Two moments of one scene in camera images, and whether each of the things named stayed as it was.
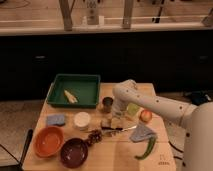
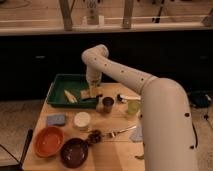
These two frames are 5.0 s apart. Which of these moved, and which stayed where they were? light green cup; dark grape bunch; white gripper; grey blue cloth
Moved: white gripper
Stayed: dark grape bunch; grey blue cloth; light green cup
